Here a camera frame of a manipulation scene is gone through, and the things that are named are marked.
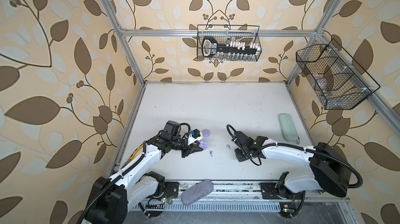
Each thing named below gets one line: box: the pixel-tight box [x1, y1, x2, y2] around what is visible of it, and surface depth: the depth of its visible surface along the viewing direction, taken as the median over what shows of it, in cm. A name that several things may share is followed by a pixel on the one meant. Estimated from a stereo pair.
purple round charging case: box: [198, 128, 211, 151], surface depth 79 cm
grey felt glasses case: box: [180, 179, 215, 206], surface depth 72 cm
